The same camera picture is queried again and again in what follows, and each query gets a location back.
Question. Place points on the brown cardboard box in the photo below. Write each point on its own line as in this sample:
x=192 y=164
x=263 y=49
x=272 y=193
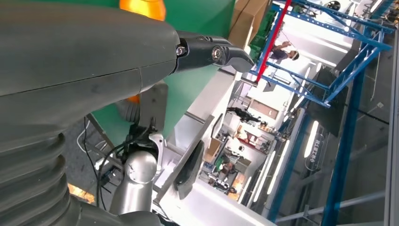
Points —
x=246 y=21

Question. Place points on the white table with steel legs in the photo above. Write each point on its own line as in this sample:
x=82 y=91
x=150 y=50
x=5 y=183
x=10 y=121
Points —
x=212 y=99

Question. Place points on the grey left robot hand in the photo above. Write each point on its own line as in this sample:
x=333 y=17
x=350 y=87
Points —
x=78 y=56

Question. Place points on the blue frame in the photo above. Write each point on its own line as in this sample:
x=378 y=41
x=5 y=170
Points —
x=343 y=93

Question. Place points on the person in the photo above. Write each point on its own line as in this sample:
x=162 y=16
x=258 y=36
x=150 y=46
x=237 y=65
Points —
x=283 y=53

